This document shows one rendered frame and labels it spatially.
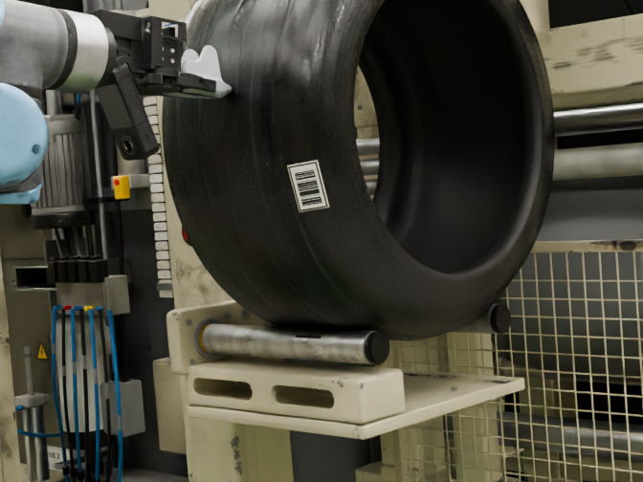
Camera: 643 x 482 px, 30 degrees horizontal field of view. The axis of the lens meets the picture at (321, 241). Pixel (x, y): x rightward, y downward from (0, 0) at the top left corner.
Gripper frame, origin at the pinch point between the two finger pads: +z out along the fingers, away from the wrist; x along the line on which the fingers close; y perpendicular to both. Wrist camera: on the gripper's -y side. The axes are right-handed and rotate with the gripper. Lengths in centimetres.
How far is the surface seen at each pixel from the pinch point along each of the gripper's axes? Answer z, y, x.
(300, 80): 3.9, 1.1, -10.2
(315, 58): 5.3, 3.9, -11.3
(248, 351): 19.1, -33.5, 15.3
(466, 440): 87, -53, 27
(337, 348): 18.6, -32.3, -2.9
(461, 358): 85, -38, 27
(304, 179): 4.4, -10.9, -10.5
